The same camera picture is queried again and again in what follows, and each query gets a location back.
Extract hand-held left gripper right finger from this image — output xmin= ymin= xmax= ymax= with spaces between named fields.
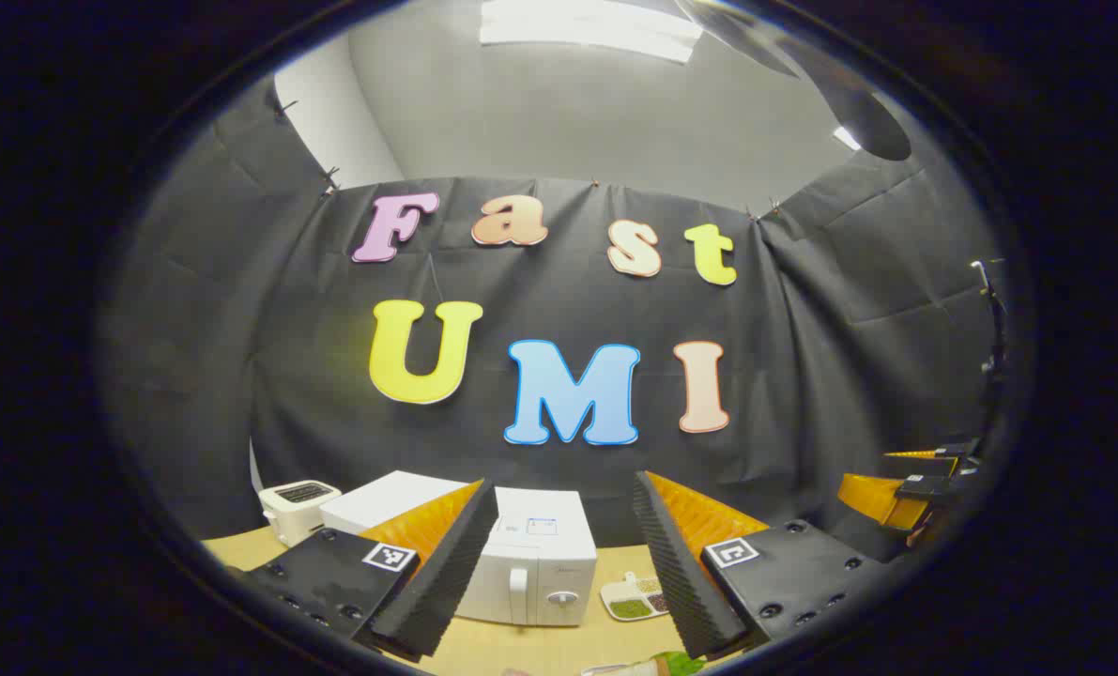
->
xmin=632 ymin=469 xmax=888 ymax=660

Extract black backdrop cloth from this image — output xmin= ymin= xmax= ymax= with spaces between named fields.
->
xmin=99 ymin=75 xmax=1010 ymax=564

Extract sandwich with green lettuce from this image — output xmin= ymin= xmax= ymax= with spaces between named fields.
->
xmin=605 ymin=651 xmax=710 ymax=676

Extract white toaster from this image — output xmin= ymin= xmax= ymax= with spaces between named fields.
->
xmin=258 ymin=480 xmax=344 ymax=548

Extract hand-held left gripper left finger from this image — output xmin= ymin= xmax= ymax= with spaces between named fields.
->
xmin=239 ymin=477 xmax=500 ymax=661

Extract white divided dish of beans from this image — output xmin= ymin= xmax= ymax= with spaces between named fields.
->
xmin=600 ymin=571 xmax=672 ymax=622

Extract white microwave oven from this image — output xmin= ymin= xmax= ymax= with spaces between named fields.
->
xmin=319 ymin=469 xmax=599 ymax=628

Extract large ceiling light panel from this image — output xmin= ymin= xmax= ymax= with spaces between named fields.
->
xmin=479 ymin=0 xmax=705 ymax=65

